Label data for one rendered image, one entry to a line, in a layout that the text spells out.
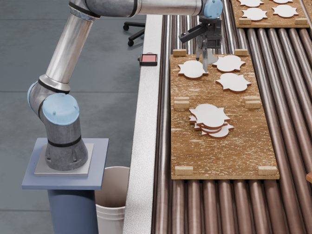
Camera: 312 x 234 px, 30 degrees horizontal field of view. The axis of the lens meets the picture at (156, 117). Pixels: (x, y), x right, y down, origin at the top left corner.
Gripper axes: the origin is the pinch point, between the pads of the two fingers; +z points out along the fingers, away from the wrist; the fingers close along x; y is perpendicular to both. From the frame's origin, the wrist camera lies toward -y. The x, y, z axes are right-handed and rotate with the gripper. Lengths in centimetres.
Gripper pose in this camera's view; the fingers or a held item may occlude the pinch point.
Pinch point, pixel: (199, 67)
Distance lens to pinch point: 235.3
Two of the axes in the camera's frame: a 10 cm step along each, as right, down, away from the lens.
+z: -0.3, 9.2, 3.9
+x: -1.6, -3.9, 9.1
